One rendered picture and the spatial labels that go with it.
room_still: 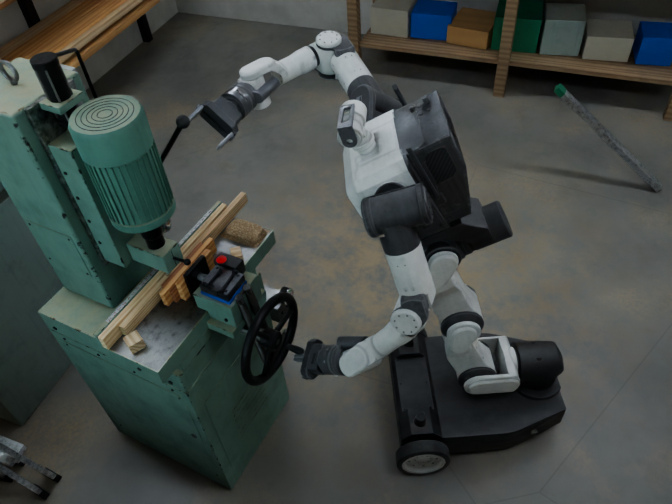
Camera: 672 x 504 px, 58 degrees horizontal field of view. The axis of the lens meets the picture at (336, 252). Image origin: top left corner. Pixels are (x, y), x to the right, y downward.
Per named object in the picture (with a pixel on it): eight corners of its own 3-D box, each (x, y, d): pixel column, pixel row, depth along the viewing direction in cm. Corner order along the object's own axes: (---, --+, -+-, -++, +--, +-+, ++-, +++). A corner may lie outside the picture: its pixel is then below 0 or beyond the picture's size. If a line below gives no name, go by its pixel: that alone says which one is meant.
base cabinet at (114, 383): (231, 492, 229) (186, 396, 178) (116, 431, 249) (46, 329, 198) (291, 397, 255) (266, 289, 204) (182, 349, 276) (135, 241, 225)
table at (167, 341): (190, 398, 162) (185, 387, 158) (105, 358, 173) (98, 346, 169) (301, 250, 198) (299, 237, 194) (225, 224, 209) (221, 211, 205)
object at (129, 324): (128, 336, 170) (123, 328, 167) (123, 334, 171) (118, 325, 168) (248, 201, 207) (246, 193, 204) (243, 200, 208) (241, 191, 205)
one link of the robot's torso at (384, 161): (473, 156, 178) (425, 61, 155) (500, 237, 154) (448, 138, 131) (383, 196, 187) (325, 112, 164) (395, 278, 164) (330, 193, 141)
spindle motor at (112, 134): (148, 242, 154) (107, 143, 131) (96, 223, 160) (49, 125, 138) (189, 200, 164) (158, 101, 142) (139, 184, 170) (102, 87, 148)
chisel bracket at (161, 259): (170, 278, 173) (162, 257, 167) (133, 263, 178) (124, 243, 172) (186, 260, 178) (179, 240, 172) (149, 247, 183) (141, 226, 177)
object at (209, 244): (168, 306, 177) (163, 294, 173) (164, 304, 178) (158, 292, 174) (217, 250, 192) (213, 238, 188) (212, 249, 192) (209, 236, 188)
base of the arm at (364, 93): (376, 117, 182) (402, 94, 175) (386, 151, 176) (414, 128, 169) (339, 102, 172) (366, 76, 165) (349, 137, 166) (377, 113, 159)
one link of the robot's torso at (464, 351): (489, 350, 239) (471, 275, 205) (501, 394, 225) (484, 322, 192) (451, 358, 242) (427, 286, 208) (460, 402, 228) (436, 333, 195)
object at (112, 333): (108, 350, 168) (102, 339, 164) (103, 347, 168) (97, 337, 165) (229, 215, 203) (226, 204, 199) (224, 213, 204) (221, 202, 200)
